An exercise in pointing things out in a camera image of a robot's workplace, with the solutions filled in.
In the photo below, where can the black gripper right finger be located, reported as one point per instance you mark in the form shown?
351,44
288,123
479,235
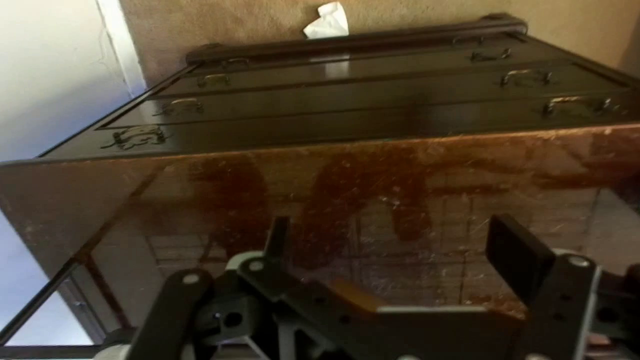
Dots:
520,253

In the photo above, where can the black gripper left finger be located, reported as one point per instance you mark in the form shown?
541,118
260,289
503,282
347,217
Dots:
279,240

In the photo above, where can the dark brown wooden dresser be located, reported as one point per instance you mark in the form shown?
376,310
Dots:
367,101

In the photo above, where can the white crumpled tissue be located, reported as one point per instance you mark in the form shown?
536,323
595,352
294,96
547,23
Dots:
328,21

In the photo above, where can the dark framed window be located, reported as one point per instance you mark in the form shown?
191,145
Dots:
41,320

